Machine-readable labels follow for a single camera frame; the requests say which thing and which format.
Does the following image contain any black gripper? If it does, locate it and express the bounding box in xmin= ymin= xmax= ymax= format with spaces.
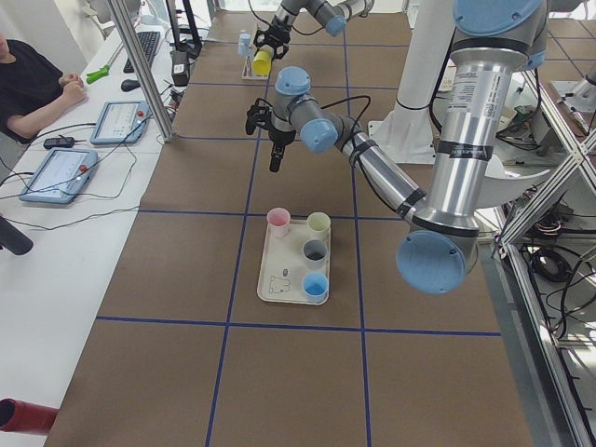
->
xmin=253 ymin=21 xmax=291 ymax=60
xmin=245 ymin=102 xmax=296 ymax=173

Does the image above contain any yellow cup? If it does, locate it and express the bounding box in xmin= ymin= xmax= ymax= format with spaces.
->
xmin=251 ymin=47 xmax=274 ymax=76

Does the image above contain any light blue cup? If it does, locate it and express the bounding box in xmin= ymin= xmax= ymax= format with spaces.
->
xmin=237 ymin=30 xmax=251 ymax=57

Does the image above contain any pink cup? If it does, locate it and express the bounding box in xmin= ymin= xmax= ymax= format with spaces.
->
xmin=266 ymin=207 xmax=291 ymax=238

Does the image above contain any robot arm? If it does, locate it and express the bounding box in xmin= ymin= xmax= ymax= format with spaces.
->
xmin=245 ymin=1 xmax=550 ymax=294
xmin=253 ymin=0 xmax=375 ymax=60

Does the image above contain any pale green cup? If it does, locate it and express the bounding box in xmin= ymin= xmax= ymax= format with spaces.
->
xmin=306 ymin=211 xmax=331 ymax=240

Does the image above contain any grey cup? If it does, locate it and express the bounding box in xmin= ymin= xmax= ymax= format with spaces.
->
xmin=302 ymin=239 xmax=329 ymax=270

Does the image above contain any black power adapter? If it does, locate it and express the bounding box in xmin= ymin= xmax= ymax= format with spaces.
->
xmin=170 ymin=49 xmax=190 ymax=87

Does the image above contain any black keyboard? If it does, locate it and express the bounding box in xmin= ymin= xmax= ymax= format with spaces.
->
xmin=136 ymin=31 xmax=161 ymax=68

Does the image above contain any cream plastic tray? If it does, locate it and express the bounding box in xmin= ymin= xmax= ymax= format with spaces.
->
xmin=257 ymin=220 xmax=331 ymax=305

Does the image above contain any black computer mouse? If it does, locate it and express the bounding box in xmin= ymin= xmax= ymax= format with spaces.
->
xmin=120 ymin=79 xmax=140 ymax=92

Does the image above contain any far blue teach pendant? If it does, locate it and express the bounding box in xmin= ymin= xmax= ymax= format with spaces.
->
xmin=89 ymin=101 xmax=150 ymax=145

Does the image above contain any blue teach pendant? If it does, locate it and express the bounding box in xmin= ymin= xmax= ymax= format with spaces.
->
xmin=89 ymin=101 xmax=150 ymax=145
xmin=19 ymin=148 xmax=99 ymax=205

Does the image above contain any black handheld remote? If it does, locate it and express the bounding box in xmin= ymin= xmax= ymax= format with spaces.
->
xmin=43 ymin=137 xmax=75 ymax=150

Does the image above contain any near blue teach pendant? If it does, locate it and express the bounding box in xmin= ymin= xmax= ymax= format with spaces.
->
xmin=19 ymin=148 xmax=99 ymax=205

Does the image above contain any person in black shirt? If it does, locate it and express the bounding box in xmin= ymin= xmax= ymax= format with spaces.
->
xmin=1 ymin=37 xmax=87 ymax=143

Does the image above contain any red cylinder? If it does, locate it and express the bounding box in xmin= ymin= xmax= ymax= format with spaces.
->
xmin=1 ymin=399 xmax=59 ymax=436

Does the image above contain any black braided right cable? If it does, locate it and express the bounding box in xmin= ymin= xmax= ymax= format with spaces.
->
xmin=246 ymin=0 xmax=327 ymax=37

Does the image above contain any black braided cable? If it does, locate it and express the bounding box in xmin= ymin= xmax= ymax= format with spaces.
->
xmin=253 ymin=95 xmax=373 ymax=150
xmin=246 ymin=0 xmax=327 ymax=37

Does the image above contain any white wire cup rack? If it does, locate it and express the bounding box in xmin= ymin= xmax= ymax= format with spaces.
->
xmin=237 ymin=30 xmax=273 ymax=80

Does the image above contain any black braided left cable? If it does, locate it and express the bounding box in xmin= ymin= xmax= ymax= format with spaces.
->
xmin=253 ymin=95 xmax=373 ymax=150

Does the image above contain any aluminium frame post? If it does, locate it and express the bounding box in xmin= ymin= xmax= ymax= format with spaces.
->
xmin=106 ymin=0 xmax=174 ymax=142

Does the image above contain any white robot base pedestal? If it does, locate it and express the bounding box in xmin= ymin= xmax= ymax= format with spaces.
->
xmin=369 ymin=0 xmax=454 ymax=164

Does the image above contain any green handled tool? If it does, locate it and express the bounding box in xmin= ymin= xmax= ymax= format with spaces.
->
xmin=86 ymin=64 xmax=110 ymax=85

